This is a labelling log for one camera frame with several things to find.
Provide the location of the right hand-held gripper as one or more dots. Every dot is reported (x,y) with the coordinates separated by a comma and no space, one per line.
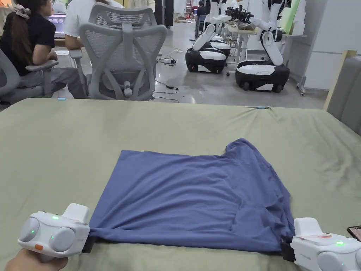
(324,251)

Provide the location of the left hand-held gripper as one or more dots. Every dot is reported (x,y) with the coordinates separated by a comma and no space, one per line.
(53,234)

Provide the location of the dark blue shirt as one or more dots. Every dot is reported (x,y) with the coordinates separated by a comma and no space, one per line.
(186,197)

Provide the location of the person's left hand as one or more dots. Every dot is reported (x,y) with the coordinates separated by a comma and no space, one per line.
(25,262)

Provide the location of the black phone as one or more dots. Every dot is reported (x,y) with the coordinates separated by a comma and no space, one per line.
(356,232)

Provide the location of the bed with pale green sheet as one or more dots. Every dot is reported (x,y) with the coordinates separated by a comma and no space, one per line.
(70,146)

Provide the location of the grey padded headboard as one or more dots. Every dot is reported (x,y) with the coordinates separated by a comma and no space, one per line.
(348,93)

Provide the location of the white and black robot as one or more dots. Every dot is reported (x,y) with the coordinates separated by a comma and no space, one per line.
(206,58)
(262,73)

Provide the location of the white power strip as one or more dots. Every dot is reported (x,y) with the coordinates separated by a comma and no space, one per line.
(168,60)

